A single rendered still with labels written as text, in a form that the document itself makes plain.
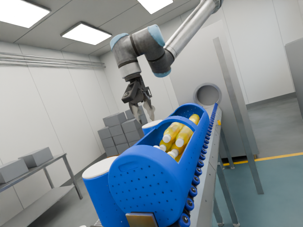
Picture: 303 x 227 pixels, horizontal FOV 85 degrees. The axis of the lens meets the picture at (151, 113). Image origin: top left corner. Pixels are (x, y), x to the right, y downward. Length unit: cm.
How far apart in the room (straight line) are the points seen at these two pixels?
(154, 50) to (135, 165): 45
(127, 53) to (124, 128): 371
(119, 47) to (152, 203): 59
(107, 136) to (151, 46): 412
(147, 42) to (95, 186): 88
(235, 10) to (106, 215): 570
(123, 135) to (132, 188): 384
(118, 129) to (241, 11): 467
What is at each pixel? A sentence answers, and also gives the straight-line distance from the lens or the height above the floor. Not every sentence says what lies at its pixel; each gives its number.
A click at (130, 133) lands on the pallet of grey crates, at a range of 432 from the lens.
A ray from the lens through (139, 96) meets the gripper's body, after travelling 71.
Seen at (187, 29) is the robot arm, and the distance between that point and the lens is 92.
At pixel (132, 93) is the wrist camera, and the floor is 142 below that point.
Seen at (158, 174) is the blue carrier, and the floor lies 115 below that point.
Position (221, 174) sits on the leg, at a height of 53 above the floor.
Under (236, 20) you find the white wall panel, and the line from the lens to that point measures 590.
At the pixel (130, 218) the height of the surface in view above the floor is 104.
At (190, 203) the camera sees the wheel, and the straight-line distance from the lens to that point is 71.
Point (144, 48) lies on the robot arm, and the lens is 72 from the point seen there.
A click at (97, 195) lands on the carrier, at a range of 120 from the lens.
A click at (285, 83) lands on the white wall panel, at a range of 603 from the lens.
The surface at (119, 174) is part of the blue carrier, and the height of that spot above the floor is 116.
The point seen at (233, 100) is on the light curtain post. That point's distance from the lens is 186.
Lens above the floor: 139
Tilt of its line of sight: 6 degrees down
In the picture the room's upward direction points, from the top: 19 degrees counter-clockwise
